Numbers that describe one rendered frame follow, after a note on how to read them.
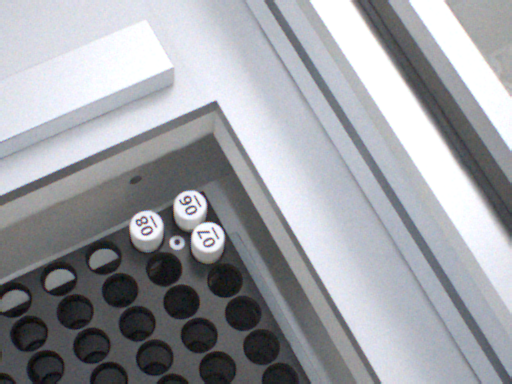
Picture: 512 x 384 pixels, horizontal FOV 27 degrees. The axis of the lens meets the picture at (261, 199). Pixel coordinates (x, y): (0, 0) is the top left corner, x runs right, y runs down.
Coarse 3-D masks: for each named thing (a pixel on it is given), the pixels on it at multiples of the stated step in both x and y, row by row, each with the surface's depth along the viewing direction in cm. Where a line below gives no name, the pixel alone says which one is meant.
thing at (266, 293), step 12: (240, 240) 45; (240, 252) 45; (252, 264) 45; (252, 276) 45; (264, 288) 44; (276, 312) 44; (288, 324) 44; (288, 336) 44; (300, 348) 43; (300, 360) 43; (312, 372) 43
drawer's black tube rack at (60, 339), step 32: (64, 256) 39; (128, 256) 39; (160, 256) 39; (0, 288) 38; (32, 288) 38; (64, 288) 41; (96, 288) 38; (128, 288) 41; (160, 288) 39; (192, 288) 39; (224, 288) 42; (0, 320) 38; (32, 320) 38; (64, 320) 41; (96, 320) 38; (128, 320) 41; (160, 320) 38; (192, 320) 38; (256, 320) 41; (0, 352) 37; (32, 352) 37; (64, 352) 37; (96, 352) 41; (128, 352) 38; (160, 352) 41; (192, 352) 38; (224, 352) 38; (256, 352) 41
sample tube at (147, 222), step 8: (136, 216) 38; (144, 216) 38; (152, 216) 38; (136, 224) 38; (144, 224) 38; (152, 224) 38; (160, 224) 38; (136, 232) 38; (144, 232) 38; (152, 232) 38; (160, 232) 38; (136, 240) 38; (144, 240) 38; (152, 240) 38; (160, 240) 39; (144, 248) 39; (152, 248) 39; (160, 264) 41; (152, 272) 42
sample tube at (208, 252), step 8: (200, 224) 38; (208, 224) 38; (200, 232) 38; (208, 232) 38; (216, 232) 38; (192, 240) 38; (200, 240) 38; (208, 240) 38; (216, 240) 38; (224, 240) 38; (192, 248) 39; (200, 248) 38; (208, 248) 38; (216, 248) 38; (200, 256) 39; (208, 256) 38; (216, 256) 39; (216, 280) 42
